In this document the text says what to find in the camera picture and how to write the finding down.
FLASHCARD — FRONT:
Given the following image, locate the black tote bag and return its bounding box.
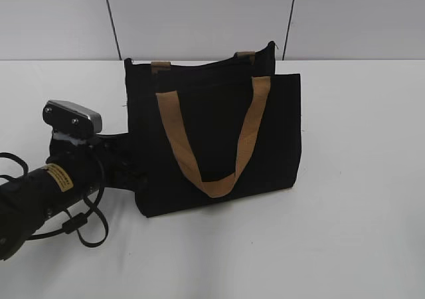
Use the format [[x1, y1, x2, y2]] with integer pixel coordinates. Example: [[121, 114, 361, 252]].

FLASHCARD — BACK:
[[124, 42, 301, 217]]

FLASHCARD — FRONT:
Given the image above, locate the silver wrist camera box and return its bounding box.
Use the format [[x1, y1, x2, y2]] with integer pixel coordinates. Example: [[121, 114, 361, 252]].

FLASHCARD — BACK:
[[42, 100, 103, 140]]

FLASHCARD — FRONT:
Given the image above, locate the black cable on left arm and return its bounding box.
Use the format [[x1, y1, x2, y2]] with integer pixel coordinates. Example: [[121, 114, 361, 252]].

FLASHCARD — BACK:
[[0, 145, 109, 249]]

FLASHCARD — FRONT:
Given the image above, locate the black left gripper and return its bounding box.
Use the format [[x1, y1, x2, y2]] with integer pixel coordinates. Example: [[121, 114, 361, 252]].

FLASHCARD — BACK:
[[48, 133, 146, 194]]

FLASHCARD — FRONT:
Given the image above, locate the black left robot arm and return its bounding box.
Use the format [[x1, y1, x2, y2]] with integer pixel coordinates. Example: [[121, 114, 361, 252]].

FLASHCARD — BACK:
[[1, 134, 147, 260]]

